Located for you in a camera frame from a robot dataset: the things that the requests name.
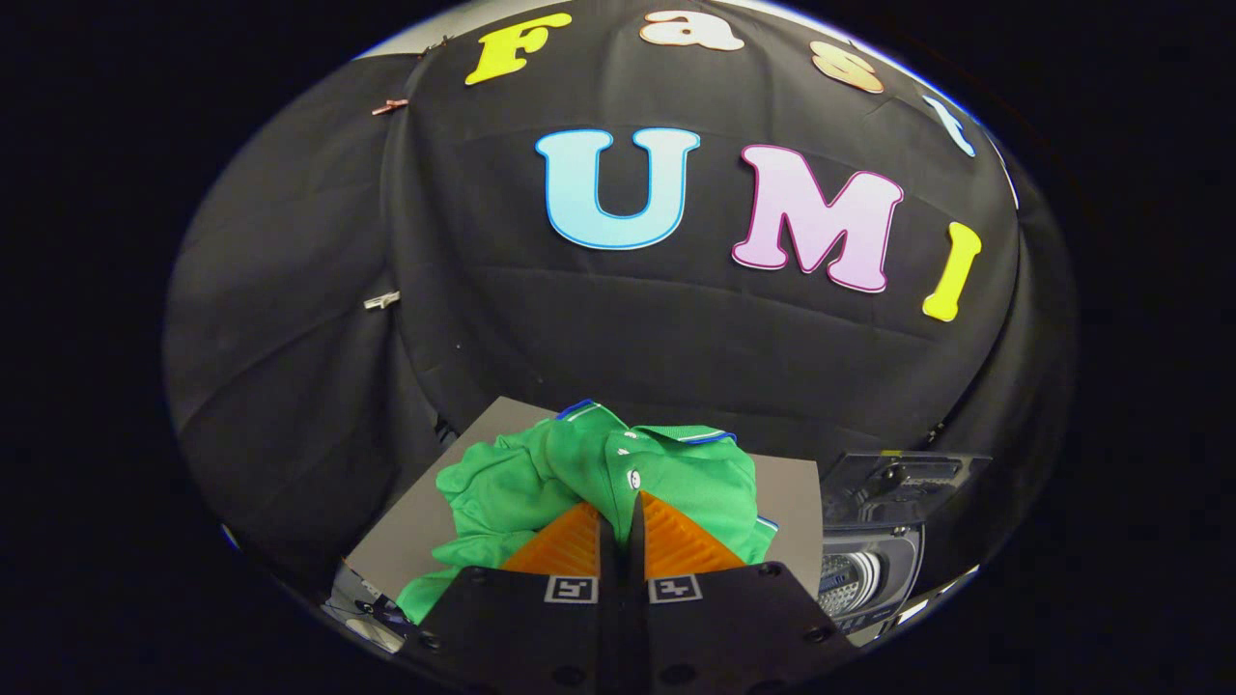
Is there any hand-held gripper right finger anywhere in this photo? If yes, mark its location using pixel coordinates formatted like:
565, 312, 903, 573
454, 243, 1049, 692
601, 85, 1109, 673
623, 489, 858, 695

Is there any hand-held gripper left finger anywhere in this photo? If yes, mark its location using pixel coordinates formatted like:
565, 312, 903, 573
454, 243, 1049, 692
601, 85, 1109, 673
415, 500, 619, 695

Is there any green polo shirt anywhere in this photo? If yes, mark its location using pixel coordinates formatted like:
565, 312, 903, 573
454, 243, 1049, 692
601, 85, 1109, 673
396, 399, 778, 624

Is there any grey stand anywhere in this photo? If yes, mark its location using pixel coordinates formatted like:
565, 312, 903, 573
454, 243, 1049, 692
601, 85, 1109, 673
343, 396, 824, 604

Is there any black backdrop cloth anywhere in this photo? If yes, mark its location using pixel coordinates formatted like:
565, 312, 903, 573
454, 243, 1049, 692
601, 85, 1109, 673
164, 0, 1078, 599

